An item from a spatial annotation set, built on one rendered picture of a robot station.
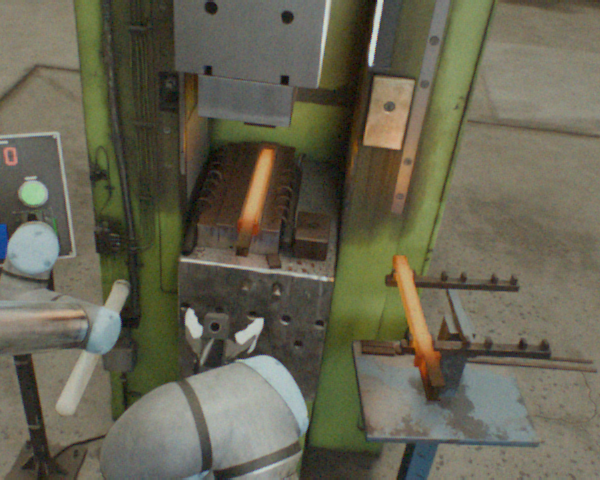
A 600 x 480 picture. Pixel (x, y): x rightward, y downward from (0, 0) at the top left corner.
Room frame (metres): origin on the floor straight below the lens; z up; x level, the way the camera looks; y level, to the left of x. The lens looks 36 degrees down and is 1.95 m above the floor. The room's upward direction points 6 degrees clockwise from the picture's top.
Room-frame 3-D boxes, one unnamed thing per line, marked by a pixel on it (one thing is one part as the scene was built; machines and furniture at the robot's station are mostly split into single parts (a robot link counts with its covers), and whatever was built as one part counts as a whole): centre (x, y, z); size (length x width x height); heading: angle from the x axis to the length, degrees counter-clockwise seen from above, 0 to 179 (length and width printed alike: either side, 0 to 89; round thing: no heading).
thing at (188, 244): (1.47, 0.25, 0.93); 0.40 x 0.03 x 0.03; 178
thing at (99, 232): (1.45, 0.51, 0.80); 0.06 x 0.03 x 0.14; 88
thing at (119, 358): (1.45, 0.49, 0.36); 0.09 x 0.07 x 0.12; 88
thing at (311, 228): (1.37, -0.04, 0.95); 0.12 x 0.08 x 0.06; 178
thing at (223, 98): (1.53, 0.13, 1.32); 0.42 x 0.20 x 0.10; 178
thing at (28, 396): (1.25, 0.69, 0.54); 0.04 x 0.04 x 1.08; 88
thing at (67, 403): (1.24, 0.48, 0.62); 0.44 x 0.05 x 0.05; 178
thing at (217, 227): (1.53, 0.13, 0.96); 0.42 x 0.20 x 0.09; 178
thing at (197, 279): (1.54, 0.08, 0.69); 0.56 x 0.38 x 0.45; 178
